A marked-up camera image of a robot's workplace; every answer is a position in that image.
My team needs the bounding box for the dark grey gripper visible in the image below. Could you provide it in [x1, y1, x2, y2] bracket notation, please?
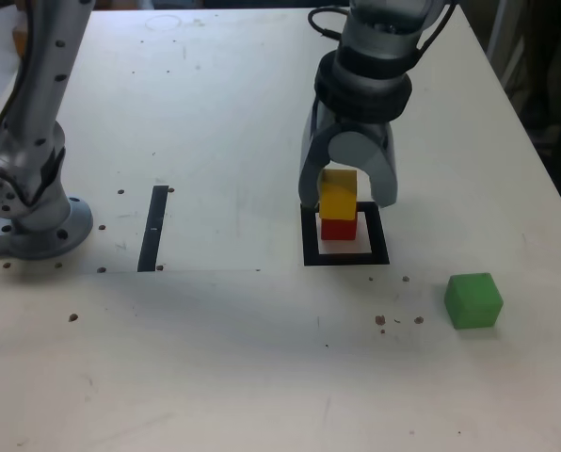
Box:
[297, 98, 399, 209]

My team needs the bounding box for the black looped camera cable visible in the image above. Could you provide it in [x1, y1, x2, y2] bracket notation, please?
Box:
[307, 7, 352, 41]

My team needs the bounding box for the yellow cube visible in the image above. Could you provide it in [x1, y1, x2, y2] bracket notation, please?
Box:
[318, 168, 359, 221]

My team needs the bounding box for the white metal frame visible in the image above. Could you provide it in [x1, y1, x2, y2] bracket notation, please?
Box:
[485, 0, 529, 95]

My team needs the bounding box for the red cube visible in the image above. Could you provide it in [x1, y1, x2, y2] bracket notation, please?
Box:
[320, 217, 359, 241]

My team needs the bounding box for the black tape strip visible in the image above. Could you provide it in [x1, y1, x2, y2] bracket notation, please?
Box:
[136, 185, 168, 273]

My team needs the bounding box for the green cube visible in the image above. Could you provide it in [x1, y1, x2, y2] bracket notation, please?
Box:
[444, 272, 505, 330]

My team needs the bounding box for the black tape square outline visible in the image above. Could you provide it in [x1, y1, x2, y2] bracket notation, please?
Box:
[299, 201, 391, 267]

